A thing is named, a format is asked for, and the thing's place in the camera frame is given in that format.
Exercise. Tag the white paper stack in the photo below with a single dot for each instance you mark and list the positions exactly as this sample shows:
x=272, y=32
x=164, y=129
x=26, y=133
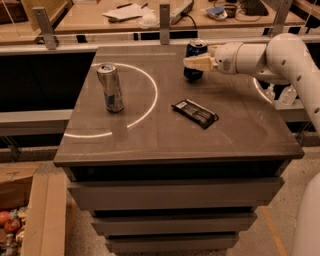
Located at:
x=128, y=12

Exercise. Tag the black snack bar packet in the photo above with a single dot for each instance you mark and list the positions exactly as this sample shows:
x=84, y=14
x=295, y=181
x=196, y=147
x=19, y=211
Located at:
x=196, y=113

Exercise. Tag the metal bracket middle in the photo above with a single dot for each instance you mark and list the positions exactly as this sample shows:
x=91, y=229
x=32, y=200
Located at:
x=164, y=17

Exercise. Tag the black pen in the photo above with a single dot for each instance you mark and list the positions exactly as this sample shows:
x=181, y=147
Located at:
x=123, y=6

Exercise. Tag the grey drawer cabinet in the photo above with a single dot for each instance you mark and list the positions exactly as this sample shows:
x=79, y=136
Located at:
x=152, y=179

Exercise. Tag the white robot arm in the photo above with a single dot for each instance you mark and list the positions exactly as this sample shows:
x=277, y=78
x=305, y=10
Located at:
x=284, y=59

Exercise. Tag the silver slim energy drink can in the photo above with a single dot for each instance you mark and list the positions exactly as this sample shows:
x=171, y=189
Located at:
x=108, y=77

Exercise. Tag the metal bracket left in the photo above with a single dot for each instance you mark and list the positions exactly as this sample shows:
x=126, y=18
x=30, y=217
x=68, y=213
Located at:
x=45, y=27

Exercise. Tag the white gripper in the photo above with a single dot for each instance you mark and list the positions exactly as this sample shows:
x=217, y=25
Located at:
x=225, y=59

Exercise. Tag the clear plastic bottle left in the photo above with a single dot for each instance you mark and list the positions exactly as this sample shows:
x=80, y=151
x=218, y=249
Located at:
x=269, y=92

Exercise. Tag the cardboard box with snacks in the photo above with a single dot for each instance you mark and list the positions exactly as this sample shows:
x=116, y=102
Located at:
x=41, y=188

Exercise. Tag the blue pepsi can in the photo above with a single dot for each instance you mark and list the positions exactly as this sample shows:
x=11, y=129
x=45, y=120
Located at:
x=195, y=47

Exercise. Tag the grey power strip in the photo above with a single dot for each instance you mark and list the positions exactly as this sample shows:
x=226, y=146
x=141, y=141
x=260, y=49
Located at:
x=178, y=13

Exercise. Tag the metal bracket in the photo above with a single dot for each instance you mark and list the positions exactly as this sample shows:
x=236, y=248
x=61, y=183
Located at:
x=282, y=11
x=45, y=27
x=164, y=17

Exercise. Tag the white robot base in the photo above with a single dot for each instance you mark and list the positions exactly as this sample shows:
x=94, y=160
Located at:
x=307, y=233

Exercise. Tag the white face mask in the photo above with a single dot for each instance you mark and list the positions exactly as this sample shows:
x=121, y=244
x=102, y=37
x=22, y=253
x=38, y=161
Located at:
x=148, y=21

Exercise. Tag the black keyboard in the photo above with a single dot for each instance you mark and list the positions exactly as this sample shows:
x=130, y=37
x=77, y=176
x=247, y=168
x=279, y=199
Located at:
x=253, y=8

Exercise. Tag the clear plastic bottle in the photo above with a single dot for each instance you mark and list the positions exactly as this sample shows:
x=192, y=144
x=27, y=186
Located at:
x=269, y=92
x=287, y=96

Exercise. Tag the clear plastic bottle right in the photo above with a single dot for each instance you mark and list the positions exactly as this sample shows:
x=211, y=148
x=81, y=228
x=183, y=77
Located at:
x=287, y=96

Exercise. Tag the metal bracket right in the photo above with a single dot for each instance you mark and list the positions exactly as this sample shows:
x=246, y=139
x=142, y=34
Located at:
x=282, y=11

